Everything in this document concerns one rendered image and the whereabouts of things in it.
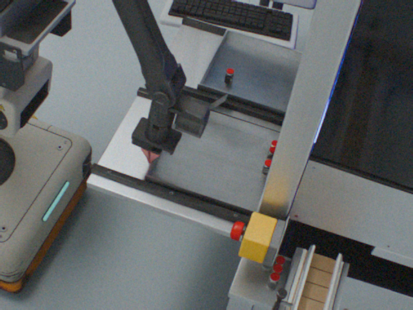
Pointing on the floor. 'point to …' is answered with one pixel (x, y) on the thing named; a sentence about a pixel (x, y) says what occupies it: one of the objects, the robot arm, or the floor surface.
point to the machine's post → (306, 108)
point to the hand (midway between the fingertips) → (151, 159)
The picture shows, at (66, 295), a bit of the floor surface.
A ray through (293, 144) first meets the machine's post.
